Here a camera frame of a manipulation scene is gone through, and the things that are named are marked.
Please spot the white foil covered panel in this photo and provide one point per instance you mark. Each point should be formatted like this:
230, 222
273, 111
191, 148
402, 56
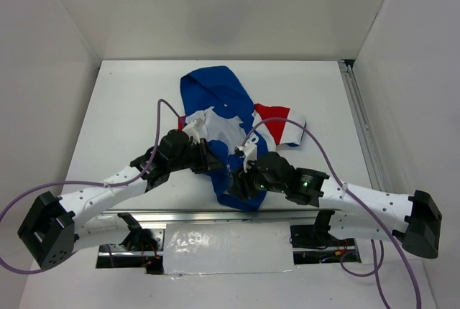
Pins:
227, 248

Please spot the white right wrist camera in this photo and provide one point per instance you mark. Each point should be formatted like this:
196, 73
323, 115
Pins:
248, 151

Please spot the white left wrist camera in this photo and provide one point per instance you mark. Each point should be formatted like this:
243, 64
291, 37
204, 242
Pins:
193, 129

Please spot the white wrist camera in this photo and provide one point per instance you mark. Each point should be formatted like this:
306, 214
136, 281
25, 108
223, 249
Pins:
193, 129
248, 151

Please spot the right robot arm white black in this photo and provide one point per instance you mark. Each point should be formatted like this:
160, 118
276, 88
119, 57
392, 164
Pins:
346, 211

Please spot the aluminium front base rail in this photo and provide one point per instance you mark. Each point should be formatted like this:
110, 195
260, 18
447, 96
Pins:
156, 218

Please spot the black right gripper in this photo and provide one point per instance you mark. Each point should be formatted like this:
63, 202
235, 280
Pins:
239, 179

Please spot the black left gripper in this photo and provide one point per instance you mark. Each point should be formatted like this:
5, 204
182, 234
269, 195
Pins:
208, 161

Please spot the blue white red jacket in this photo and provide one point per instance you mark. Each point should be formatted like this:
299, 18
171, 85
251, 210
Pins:
216, 96

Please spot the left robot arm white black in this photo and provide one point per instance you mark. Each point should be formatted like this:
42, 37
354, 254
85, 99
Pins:
56, 227

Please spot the aluminium side rail frame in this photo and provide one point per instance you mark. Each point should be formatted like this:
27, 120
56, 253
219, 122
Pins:
377, 173

